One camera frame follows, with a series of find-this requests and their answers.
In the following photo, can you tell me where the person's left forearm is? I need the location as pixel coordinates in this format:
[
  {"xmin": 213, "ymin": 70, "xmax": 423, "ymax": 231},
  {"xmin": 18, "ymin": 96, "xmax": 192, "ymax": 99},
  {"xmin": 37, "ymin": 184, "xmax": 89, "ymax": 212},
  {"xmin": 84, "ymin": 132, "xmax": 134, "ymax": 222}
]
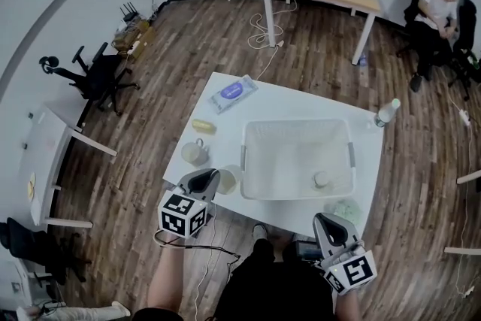
[{"xmin": 146, "ymin": 236, "xmax": 189, "ymax": 313}]

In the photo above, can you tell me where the small beige cup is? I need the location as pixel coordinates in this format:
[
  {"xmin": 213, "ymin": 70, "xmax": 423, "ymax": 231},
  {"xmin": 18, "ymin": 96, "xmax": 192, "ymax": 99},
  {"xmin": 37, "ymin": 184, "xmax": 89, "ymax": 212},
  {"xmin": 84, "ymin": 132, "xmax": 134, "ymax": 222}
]
[{"xmin": 216, "ymin": 164, "xmax": 242, "ymax": 196}]

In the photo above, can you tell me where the coiled white cable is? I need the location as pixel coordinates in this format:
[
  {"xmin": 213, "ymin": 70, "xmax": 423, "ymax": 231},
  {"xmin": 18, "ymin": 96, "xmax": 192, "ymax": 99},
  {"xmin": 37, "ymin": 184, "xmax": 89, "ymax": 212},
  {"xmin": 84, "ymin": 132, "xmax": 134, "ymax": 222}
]
[{"xmin": 247, "ymin": 0, "xmax": 298, "ymax": 50}]

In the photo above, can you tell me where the person's right forearm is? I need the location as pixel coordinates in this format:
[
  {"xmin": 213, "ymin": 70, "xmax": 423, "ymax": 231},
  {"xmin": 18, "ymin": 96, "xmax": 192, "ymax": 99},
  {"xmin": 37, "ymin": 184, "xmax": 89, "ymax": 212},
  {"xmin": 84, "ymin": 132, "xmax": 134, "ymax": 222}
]
[{"xmin": 334, "ymin": 289, "xmax": 362, "ymax": 321}]

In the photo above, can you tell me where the wet wipes packet purple label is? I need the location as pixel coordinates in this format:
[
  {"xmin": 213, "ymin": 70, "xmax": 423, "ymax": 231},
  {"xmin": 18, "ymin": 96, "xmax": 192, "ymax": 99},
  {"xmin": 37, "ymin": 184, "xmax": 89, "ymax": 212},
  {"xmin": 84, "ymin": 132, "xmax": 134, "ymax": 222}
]
[{"xmin": 208, "ymin": 74, "xmax": 259, "ymax": 114}]

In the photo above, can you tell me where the grey cup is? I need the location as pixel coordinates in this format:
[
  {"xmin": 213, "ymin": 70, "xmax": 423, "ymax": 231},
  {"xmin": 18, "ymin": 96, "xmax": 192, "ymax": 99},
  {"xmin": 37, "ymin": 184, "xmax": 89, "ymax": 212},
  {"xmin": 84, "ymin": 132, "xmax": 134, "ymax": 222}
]
[{"xmin": 310, "ymin": 171, "xmax": 331, "ymax": 191}]

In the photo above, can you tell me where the black router with antennas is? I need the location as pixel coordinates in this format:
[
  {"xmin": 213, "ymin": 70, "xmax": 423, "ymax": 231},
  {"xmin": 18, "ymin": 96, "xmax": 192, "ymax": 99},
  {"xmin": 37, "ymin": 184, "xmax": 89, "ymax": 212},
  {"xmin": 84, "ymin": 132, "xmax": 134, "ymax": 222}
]
[{"xmin": 119, "ymin": 2, "xmax": 138, "ymax": 22}]

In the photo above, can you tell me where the flat yellow object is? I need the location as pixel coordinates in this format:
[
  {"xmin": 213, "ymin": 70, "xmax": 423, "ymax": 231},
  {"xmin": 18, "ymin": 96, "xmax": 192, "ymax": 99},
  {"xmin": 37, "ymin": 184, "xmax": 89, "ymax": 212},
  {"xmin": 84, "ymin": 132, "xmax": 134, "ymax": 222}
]
[{"xmin": 25, "ymin": 171, "xmax": 38, "ymax": 197}]

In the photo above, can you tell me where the white desk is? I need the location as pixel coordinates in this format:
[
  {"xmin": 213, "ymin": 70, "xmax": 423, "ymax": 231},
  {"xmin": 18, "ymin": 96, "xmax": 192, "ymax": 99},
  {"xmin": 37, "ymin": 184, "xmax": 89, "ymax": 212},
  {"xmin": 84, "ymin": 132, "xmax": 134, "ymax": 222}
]
[
  {"xmin": 456, "ymin": 168, "xmax": 481, "ymax": 185},
  {"xmin": 443, "ymin": 246, "xmax": 481, "ymax": 256}
]

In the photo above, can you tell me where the clear water bottle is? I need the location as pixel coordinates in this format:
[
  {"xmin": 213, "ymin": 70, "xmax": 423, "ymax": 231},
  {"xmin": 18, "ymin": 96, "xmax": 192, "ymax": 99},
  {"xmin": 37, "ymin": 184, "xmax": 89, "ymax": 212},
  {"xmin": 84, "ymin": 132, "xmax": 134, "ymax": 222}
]
[{"xmin": 374, "ymin": 97, "xmax": 402, "ymax": 128}]

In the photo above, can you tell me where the black device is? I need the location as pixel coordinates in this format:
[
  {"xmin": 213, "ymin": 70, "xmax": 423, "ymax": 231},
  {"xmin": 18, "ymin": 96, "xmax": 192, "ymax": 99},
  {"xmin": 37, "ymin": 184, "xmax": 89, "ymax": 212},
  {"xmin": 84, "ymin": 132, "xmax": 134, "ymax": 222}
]
[{"xmin": 295, "ymin": 239, "xmax": 322, "ymax": 261}]

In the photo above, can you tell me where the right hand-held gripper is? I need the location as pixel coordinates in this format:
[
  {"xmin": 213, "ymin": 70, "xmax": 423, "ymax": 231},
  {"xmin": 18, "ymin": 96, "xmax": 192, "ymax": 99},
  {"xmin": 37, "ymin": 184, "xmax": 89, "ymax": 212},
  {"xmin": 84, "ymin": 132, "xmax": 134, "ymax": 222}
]
[{"xmin": 313, "ymin": 213, "xmax": 379, "ymax": 296}]

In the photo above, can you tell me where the long white cable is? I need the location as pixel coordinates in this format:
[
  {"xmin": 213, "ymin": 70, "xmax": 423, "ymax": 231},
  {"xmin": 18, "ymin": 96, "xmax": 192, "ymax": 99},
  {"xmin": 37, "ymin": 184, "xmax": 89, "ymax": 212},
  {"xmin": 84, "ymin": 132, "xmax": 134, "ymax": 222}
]
[{"xmin": 446, "ymin": 84, "xmax": 481, "ymax": 298}]

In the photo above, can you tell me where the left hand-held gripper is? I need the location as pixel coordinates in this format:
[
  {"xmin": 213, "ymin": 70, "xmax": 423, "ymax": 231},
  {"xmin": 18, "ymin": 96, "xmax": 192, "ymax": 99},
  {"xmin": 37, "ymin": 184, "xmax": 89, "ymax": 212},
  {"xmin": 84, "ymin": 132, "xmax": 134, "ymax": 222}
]
[{"xmin": 157, "ymin": 168, "xmax": 222, "ymax": 240}]

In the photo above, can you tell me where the grey mug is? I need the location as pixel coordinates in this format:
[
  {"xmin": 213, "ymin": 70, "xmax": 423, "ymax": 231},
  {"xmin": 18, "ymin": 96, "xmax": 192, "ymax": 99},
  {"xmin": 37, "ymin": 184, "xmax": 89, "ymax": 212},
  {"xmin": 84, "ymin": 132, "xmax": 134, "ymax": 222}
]
[{"xmin": 180, "ymin": 138, "xmax": 210, "ymax": 166}]

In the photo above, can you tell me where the person's black clothing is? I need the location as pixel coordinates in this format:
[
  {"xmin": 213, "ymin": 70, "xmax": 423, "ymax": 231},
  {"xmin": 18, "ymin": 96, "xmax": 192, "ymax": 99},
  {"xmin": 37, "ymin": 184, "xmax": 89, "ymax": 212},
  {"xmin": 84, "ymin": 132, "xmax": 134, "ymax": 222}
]
[{"xmin": 131, "ymin": 236, "xmax": 337, "ymax": 321}]

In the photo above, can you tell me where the yellow sponge bar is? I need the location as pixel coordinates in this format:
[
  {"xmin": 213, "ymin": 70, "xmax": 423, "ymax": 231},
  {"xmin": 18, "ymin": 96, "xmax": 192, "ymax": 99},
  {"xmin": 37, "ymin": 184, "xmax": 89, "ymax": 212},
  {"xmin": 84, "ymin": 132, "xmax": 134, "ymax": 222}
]
[{"xmin": 191, "ymin": 118, "xmax": 218, "ymax": 135}]

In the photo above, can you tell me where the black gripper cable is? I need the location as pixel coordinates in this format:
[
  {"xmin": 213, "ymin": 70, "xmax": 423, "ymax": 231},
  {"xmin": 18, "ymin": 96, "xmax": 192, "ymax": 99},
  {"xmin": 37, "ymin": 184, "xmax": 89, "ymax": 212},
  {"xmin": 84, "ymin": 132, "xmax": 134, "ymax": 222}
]
[{"xmin": 153, "ymin": 229, "xmax": 241, "ymax": 275}]

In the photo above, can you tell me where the green crumpled cloth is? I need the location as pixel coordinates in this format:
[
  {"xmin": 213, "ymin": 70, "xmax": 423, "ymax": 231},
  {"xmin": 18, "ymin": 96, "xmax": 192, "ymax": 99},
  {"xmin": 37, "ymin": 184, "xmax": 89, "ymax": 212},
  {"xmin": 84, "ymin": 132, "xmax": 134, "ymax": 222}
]
[{"xmin": 323, "ymin": 198, "xmax": 365, "ymax": 227}]

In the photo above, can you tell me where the white plastic basket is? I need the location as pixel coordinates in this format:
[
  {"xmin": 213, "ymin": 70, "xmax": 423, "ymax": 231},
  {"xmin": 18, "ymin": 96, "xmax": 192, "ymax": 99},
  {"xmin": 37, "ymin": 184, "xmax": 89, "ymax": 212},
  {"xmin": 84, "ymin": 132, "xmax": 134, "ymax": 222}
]
[{"xmin": 239, "ymin": 119, "xmax": 356, "ymax": 201}]

